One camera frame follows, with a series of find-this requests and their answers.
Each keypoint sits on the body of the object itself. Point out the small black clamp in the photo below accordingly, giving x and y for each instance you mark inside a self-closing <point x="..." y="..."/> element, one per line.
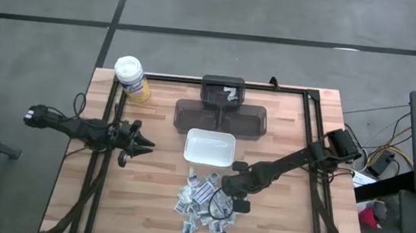
<point x="273" y="82"/>

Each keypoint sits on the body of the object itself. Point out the red and grey cloth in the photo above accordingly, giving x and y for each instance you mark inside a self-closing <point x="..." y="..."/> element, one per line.
<point x="368" y="218"/>

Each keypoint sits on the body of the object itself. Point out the white paper sheet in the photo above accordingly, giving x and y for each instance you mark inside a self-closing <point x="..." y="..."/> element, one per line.
<point x="362" y="179"/>

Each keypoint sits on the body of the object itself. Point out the yellow Lysol wipes canister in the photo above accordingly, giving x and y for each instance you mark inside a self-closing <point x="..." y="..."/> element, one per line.
<point x="131" y="76"/>

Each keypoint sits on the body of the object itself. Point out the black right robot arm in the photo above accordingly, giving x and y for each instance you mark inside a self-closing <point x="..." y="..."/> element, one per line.
<point x="287" y="164"/>

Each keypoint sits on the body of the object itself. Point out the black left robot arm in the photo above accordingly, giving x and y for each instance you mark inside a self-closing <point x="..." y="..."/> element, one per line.
<point x="76" y="128"/>

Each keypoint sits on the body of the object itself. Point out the white plastic bin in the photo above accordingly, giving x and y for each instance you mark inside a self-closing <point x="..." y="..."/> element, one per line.
<point x="209" y="147"/>

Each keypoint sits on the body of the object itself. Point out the black power box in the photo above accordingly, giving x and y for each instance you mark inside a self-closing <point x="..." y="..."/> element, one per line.
<point x="381" y="164"/>

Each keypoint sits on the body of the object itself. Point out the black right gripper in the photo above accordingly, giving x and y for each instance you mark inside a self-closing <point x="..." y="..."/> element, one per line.
<point x="243" y="185"/>

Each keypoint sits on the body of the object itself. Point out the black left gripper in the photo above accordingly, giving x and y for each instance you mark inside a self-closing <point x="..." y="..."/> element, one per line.
<point x="123" y="141"/>

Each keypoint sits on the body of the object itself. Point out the blue striped white packet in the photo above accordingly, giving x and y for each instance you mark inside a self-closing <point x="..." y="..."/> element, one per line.
<point x="181" y="207"/>
<point x="219" y="202"/>

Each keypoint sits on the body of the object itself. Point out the small smoky translucent bin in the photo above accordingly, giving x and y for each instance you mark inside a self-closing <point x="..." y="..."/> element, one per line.
<point x="214" y="94"/>

